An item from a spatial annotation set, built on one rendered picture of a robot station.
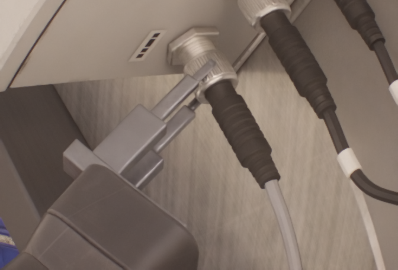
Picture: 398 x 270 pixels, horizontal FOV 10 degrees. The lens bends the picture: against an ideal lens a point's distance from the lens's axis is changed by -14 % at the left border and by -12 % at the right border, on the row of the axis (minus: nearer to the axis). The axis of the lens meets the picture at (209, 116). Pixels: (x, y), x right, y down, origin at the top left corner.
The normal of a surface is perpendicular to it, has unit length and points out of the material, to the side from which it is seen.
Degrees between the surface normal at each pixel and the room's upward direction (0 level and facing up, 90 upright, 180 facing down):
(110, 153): 50
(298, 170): 90
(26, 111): 35
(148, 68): 133
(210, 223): 90
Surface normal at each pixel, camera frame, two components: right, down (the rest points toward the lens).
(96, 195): 0.06, -0.51
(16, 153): 0.47, -0.68
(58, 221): -0.30, -0.36
